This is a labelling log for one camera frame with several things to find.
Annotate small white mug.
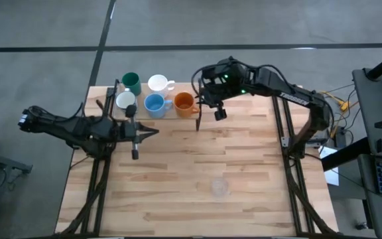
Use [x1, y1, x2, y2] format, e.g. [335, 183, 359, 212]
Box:
[147, 74, 176, 98]

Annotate clear glass cup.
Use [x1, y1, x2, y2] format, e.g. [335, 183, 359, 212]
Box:
[210, 177, 229, 200]

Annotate light blue ribbed mug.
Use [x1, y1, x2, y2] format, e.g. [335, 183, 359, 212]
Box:
[143, 93, 174, 120]

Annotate wooden shelf black legs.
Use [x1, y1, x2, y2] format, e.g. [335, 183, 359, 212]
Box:
[105, 78, 203, 132]

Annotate white paper sheet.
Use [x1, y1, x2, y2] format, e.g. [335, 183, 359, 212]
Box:
[318, 145, 340, 187]

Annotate green cup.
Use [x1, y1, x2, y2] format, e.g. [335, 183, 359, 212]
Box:
[121, 72, 143, 97]

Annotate blue white floral mug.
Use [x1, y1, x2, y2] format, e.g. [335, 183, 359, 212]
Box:
[115, 90, 138, 118]

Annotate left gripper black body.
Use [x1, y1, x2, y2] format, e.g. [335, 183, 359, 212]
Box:
[119, 116, 142, 143]

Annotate orange faceted mug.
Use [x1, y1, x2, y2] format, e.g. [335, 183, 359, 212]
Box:
[173, 92, 201, 118]

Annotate black aluminium table frame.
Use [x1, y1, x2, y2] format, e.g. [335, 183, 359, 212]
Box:
[55, 78, 340, 237]

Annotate dark grey side desk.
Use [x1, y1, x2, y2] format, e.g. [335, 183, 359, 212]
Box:
[352, 68, 382, 239]

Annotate yellow cable orange plug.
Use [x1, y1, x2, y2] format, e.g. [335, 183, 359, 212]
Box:
[320, 90, 351, 114]

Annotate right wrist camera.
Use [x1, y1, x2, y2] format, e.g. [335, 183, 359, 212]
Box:
[214, 102, 228, 121]

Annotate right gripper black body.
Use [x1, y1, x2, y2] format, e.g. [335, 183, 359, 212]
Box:
[200, 79, 227, 108]

